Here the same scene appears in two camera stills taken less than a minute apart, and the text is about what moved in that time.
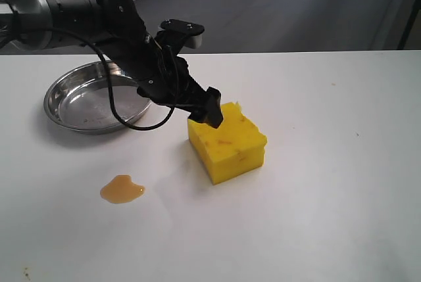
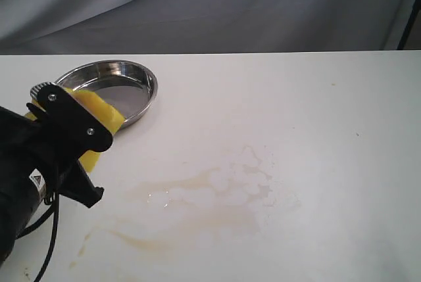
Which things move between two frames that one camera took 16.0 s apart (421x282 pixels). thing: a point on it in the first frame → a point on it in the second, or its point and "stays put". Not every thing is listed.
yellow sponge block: (235, 146) → (91, 104)
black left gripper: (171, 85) → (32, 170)
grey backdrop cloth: (270, 8) stays put
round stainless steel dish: (80, 101) stays put
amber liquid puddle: (122, 189) → (231, 198)
